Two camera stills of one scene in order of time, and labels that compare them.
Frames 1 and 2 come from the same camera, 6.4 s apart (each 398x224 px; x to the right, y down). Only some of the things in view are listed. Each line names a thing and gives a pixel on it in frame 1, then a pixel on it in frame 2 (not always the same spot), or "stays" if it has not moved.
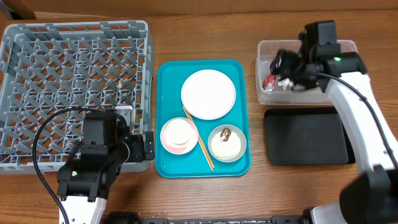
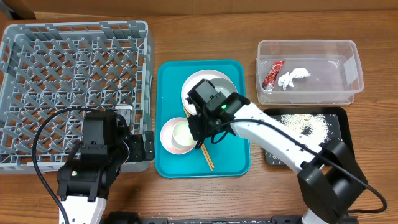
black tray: [306, 136] stays
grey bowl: [227, 143] -> [223, 86]
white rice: [227, 150] -> [316, 127]
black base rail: [125, 217] stays
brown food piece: [225, 134] -> [306, 130]
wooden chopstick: [200, 140] stays
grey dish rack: [50, 67] stays
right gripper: [280, 68] -> [196, 132]
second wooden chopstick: [200, 138] stays
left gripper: [148, 145] stays
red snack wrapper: [268, 81] stays
